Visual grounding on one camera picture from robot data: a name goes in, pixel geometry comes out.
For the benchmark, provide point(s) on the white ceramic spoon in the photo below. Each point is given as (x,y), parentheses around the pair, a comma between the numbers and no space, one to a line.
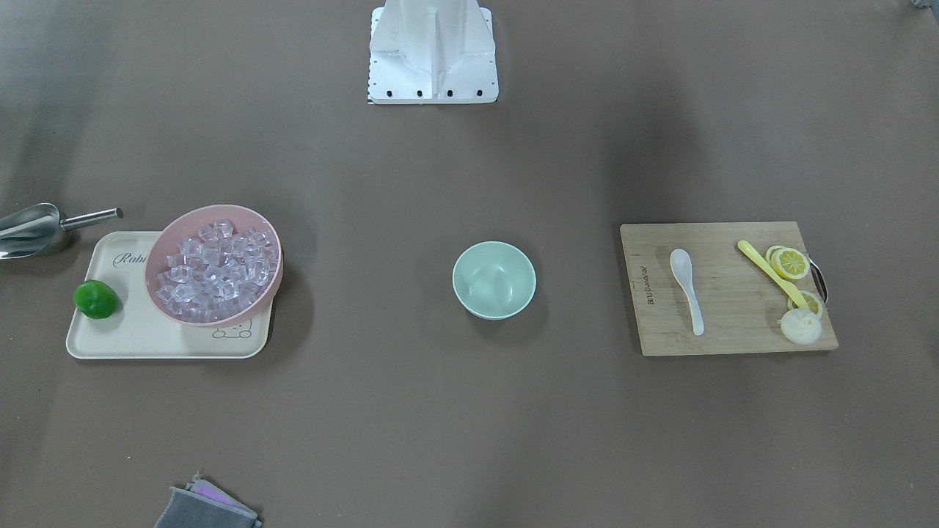
(683,272)

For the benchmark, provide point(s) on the mint green bowl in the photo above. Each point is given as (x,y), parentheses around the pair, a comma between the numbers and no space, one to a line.
(494,280)

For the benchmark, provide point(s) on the pile of clear ice cubes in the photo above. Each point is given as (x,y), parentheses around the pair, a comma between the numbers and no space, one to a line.
(217,272)

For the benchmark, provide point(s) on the pink bowl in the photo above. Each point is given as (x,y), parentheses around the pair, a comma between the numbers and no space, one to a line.
(189,222)

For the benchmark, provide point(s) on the stainless steel ice scoop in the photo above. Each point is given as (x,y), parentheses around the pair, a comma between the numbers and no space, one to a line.
(44,229)

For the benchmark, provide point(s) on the bamboo cutting board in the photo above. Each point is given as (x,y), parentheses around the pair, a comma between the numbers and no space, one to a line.
(740,304)

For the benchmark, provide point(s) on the lemon slices stack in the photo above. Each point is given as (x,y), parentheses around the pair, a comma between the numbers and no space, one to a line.
(789,263)

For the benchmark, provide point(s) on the cream plastic tray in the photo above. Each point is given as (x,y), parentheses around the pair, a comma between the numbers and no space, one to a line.
(138,330)

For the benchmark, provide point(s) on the grey folded cloth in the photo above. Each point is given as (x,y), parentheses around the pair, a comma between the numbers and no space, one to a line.
(201,503)

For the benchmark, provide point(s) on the green lime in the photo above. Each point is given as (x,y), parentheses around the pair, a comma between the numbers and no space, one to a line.
(95,299)

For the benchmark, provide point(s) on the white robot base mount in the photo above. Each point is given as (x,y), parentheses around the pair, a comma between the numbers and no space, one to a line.
(432,52)

